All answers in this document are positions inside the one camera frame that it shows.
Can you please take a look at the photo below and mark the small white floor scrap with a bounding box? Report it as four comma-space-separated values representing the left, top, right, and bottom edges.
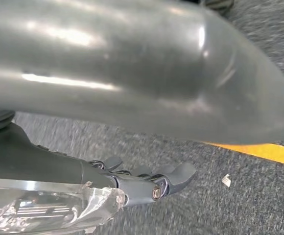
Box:
221, 173, 232, 188

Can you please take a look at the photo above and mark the yellow floor tape outline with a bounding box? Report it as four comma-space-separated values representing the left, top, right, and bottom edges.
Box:
203, 141, 284, 168

